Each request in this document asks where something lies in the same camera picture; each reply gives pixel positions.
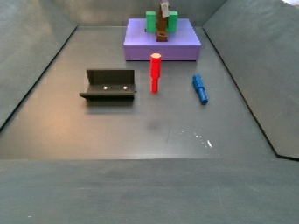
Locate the red peg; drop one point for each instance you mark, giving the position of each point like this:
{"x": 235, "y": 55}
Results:
{"x": 154, "y": 71}

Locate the green U-shaped block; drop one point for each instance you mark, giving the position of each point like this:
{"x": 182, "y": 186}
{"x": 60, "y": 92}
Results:
{"x": 150, "y": 22}

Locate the purple base block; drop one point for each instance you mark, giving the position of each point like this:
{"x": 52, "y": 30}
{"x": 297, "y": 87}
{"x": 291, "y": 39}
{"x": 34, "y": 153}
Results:
{"x": 181, "y": 47}

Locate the black angle fixture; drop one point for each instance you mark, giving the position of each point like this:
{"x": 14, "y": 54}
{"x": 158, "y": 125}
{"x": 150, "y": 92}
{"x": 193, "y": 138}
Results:
{"x": 109, "y": 84}

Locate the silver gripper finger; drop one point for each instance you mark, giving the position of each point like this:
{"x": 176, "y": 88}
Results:
{"x": 164, "y": 8}

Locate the brown T-shaped block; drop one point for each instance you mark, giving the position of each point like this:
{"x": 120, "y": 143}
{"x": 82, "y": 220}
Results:
{"x": 161, "y": 27}

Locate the blue peg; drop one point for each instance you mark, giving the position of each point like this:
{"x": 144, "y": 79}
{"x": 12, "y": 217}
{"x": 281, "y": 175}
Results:
{"x": 200, "y": 89}

